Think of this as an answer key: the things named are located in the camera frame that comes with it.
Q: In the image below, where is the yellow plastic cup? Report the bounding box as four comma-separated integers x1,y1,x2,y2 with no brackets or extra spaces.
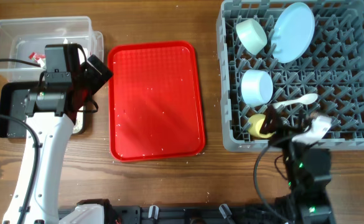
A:
248,114,275,139

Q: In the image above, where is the white plastic spoon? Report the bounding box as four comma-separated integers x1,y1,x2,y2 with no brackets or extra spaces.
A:
272,93,319,109

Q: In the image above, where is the pile of white rice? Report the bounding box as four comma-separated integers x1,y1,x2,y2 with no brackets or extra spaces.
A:
73,112,84,134

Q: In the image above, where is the red snack wrapper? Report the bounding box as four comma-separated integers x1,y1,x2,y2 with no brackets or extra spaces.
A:
29,52,46,62

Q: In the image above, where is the small light blue plate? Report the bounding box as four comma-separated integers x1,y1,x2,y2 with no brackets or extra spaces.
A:
241,70,273,107

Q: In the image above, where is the large light blue plate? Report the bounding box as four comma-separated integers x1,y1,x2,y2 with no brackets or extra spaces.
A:
271,2,315,63

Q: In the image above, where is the green bowl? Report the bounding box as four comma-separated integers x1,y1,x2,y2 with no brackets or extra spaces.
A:
236,19,268,55

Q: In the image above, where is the white napkin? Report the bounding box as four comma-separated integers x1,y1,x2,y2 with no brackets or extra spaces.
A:
63,39,89,64

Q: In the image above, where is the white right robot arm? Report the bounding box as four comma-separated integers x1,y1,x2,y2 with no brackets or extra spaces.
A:
253,106,336,224

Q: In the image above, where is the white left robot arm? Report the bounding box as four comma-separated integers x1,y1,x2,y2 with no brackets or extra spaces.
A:
2,55,113,223

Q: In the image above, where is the clear plastic waste bin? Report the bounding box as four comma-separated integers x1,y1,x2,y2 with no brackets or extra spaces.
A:
0,16,105,82

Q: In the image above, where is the black waste tray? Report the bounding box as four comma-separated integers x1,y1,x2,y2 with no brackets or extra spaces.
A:
0,82,90,143

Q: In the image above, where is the grey dishwasher rack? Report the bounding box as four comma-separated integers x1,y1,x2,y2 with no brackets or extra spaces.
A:
216,1,364,152

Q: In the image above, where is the red serving tray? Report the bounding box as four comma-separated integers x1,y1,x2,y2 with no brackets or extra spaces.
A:
108,40,206,162

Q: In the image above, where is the black mounting rail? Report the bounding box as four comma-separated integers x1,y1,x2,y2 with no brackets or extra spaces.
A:
57,202,294,224

